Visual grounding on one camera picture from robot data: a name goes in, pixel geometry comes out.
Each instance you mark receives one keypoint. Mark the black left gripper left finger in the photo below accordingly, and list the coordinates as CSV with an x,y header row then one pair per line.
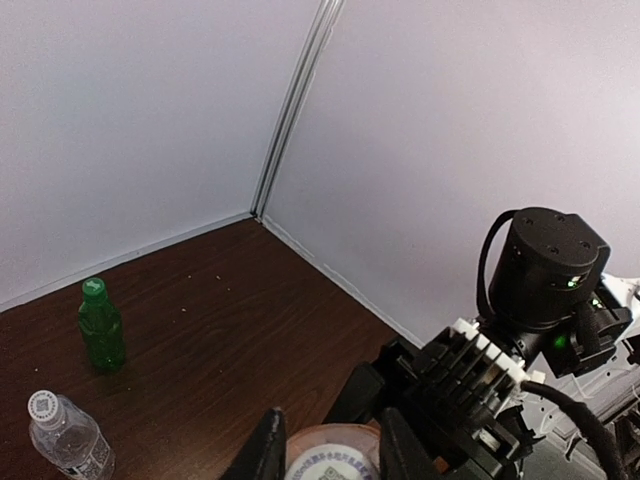
x,y
263,456

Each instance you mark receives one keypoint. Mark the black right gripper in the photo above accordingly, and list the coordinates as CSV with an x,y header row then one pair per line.
x,y
440,392

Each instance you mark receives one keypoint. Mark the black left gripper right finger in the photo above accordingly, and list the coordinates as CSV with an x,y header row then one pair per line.
x,y
401,455

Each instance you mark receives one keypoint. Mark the orange tea bottle red label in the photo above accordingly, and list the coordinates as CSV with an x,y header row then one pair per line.
x,y
334,451

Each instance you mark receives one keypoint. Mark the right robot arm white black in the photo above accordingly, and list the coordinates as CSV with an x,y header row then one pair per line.
x,y
548,298

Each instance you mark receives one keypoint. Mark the clear water bottle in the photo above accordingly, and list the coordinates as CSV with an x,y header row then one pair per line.
x,y
69,438

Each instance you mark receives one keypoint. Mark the green plastic bottle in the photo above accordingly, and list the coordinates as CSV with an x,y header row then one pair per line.
x,y
101,327

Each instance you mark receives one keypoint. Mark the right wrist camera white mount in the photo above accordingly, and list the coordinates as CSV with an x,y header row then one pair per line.
x,y
507,436

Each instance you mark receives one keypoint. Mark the right aluminium frame post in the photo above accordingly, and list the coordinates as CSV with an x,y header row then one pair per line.
x,y
317,38

